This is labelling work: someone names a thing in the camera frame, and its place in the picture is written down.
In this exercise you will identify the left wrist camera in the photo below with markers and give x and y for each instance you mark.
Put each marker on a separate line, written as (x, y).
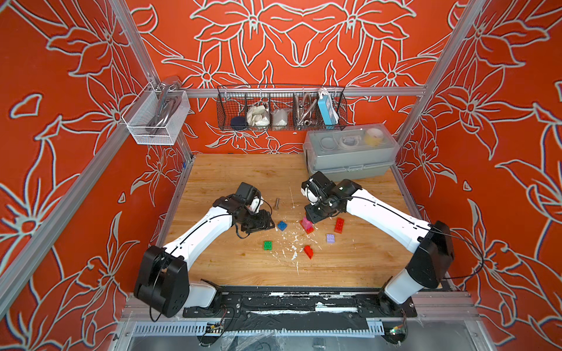
(250, 197)

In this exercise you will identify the red sloped lego brick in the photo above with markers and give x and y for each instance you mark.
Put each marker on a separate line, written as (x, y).
(308, 251)

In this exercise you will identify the blue white box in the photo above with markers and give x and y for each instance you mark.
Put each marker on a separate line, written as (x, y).
(327, 110)

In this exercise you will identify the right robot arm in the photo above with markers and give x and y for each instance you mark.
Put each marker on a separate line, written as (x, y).
(430, 244)

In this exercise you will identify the black wire basket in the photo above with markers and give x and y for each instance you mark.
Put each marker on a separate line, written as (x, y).
(291, 107)

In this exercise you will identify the long red lego brick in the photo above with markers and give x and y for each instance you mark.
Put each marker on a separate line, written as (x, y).
(308, 229)
(339, 225)

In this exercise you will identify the grey plastic storage box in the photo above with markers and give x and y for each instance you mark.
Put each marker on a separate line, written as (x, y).
(355, 152)

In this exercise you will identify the pink lego brick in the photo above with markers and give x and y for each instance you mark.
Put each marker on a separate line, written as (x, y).
(306, 223)

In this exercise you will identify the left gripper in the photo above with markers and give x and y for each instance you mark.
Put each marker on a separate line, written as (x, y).
(263, 222)

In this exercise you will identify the clear plastic bin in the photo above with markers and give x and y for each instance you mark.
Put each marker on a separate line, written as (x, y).
(143, 110)

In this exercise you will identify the green lego brick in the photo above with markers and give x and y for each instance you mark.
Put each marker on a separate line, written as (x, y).
(268, 246)

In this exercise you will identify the white crumpled bag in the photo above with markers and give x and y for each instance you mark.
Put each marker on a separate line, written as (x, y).
(258, 117)

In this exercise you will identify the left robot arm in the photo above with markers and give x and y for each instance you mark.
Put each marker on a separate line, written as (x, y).
(163, 282)

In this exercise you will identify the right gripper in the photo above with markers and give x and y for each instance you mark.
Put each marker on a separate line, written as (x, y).
(310, 216)

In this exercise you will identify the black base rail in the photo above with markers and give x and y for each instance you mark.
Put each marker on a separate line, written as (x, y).
(302, 309)

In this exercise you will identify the metal tool in bin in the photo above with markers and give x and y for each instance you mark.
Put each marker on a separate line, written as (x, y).
(167, 104)

